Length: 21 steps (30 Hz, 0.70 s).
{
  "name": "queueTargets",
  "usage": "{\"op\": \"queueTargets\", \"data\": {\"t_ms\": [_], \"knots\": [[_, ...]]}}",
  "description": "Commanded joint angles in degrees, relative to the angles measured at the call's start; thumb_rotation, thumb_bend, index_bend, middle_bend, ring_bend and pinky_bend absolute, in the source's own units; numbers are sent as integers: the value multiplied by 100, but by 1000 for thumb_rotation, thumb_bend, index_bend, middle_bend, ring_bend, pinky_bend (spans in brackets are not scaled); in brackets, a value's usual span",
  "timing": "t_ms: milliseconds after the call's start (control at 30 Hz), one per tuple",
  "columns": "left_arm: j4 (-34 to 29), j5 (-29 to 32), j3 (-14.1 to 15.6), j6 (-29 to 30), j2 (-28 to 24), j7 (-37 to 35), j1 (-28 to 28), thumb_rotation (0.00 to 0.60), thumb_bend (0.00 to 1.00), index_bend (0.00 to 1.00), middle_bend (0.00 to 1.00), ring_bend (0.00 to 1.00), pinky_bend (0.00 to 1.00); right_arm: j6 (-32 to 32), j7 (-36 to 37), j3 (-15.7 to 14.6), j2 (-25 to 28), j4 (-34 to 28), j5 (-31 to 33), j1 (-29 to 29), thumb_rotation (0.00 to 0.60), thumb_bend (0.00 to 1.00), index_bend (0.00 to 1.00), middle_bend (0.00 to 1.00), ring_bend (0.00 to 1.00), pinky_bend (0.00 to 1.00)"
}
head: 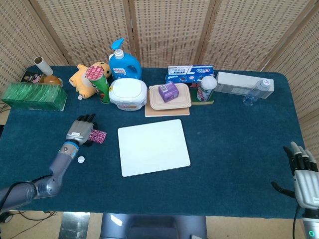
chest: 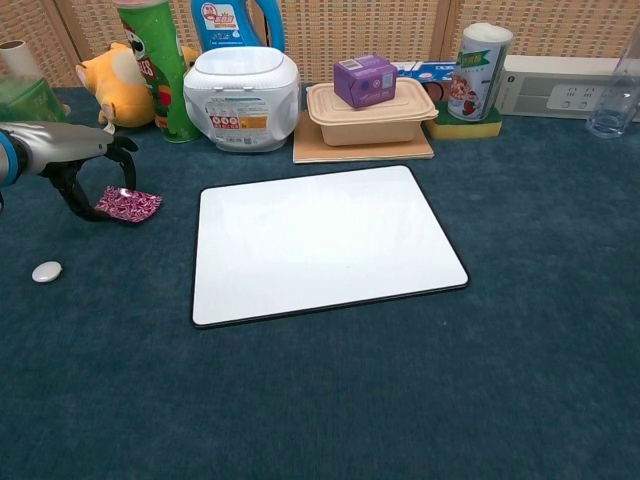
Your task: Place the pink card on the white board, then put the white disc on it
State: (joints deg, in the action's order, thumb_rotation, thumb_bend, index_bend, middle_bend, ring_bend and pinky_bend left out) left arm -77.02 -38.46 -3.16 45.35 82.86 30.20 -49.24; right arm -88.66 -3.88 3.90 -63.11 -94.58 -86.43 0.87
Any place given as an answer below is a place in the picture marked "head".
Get clear plastic water bottle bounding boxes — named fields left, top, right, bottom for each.
left=242, top=78, right=271, bottom=107

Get beige lidded food container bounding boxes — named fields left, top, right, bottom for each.
left=149, top=83, right=192, bottom=111

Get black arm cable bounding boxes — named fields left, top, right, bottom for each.
left=292, top=205, right=304, bottom=239
left=0, top=182, right=18, bottom=212

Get blue pump detergent bottle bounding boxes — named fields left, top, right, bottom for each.
left=108, top=38, right=143, bottom=82

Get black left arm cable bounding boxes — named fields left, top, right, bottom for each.
left=0, top=182, right=18, bottom=212

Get black flat packet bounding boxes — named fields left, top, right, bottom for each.
left=20, top=71, right=47, bottom=84

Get green sponge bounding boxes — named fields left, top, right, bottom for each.
left=190, top=87, right=215, bottom=105

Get small purple box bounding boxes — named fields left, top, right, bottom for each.
left=158, top=83, right=180, bottom=103

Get cardboard tube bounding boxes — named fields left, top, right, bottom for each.
left=33, top=56, right=54, bottom=76

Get dark blue table cloth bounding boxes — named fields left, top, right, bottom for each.
left=0, top=65, right=308, bottom=220

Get black floor cables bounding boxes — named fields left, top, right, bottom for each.
left=9, top=210, right=58, bottom=222

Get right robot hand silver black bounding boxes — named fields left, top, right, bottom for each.
left=271, top=141, right=319, bottom=210

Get tan flat board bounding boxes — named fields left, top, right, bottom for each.
left=145, top=101, right=190, bottom=118

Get green transparent rectangular box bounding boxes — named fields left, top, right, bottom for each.
left=0, top=82, right=68, bottom=112

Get pink patterned packet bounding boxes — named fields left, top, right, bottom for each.
left=89, top=129, right=107, bottom=145

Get shiny metal table leg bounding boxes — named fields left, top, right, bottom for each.
left=58, top=212, right=91, bottom=239

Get amber round jar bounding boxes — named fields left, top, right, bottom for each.
left=39, top=74, right=63, bottom=87

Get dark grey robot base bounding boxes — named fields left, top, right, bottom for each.
left=99, top=213, right=208, bottom=239

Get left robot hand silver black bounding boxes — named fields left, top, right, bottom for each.
left=66, top=114, right=97, bottom=147

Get white rectangular board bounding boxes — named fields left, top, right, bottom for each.
left=117, top=119, right=191, bottom=177

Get woven bamboo folding screen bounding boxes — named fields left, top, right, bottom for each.
left=0, top=0, right=319, bottom=155

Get blue white toothpaste box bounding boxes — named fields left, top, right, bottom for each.
left=165, top=65, right=215, bottom=88

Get yellow plush toy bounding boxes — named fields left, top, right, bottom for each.
left=69, top=61, right=112, bottom=100

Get green chips can pink lid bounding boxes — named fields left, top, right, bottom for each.
left=85, top=66, right=111, bottom=104

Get white capped drink bottle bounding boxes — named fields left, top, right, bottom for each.
left=196, top=75, right=217, bottom=102

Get black caster wheel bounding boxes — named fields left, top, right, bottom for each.
left=0, top=211, right=13, bottom=224

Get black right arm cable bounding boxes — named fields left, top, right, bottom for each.
left=292, top=205, right=304, bottom=239

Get long white box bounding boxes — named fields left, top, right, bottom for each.
left=214, top=71, right=275, bottom=100

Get white wet wipes tub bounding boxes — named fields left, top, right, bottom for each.
left=109, top=78, right=148, bottom=112

